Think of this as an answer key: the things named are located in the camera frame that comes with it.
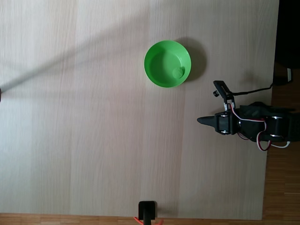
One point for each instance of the orange spring clamp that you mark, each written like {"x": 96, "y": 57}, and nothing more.
{"x": 136, "y": 219}

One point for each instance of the dark object at table edge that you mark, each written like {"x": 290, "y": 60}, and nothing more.
{"x": 0, "y": 95}

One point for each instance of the black stand clamp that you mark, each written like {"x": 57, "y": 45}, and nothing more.
{"x": 147, "y": 209}

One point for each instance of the green pompom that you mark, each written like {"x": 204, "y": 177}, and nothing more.
{"x": 178, "y": 72}

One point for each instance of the large black object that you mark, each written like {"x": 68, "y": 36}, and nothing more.
{"x": 288, "y": 30}

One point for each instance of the black gripper camera mount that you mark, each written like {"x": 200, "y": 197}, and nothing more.
{"x": 222, "y": 90}

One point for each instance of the small white tag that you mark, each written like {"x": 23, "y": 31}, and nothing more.
{"x": 290, "y": 75}

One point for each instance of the green plastic bowl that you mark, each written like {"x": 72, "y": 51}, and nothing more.
{"x": 161, "y": 63}

